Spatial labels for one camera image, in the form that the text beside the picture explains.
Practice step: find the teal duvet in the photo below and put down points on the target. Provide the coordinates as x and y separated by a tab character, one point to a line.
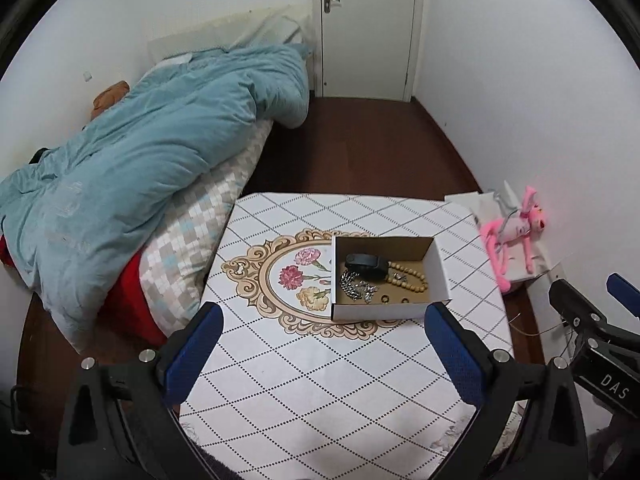
74	219

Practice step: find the white headboard pillow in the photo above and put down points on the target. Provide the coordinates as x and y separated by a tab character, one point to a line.
261	27

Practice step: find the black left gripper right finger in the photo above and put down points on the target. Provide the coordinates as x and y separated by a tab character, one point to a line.
476	372

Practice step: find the black wristband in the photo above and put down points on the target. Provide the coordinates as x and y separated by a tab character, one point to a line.
368	267

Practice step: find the pink panther plush toy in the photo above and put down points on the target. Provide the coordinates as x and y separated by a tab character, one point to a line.
521	226

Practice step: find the white cardboard box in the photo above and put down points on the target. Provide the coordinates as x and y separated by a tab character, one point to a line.
416	279

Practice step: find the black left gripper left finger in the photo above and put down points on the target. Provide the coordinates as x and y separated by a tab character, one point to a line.
186	352

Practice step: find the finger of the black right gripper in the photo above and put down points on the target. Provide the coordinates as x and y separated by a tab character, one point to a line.
625	293
586	319

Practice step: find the white door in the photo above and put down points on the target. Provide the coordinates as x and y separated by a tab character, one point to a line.
367	49

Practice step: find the brown pillow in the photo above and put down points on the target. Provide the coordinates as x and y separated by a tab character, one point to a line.
109	97

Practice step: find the red blanket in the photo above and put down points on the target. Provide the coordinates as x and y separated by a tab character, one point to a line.
130	304

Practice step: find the checked bed sheet mattress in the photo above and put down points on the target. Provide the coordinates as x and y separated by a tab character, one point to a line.
177	257

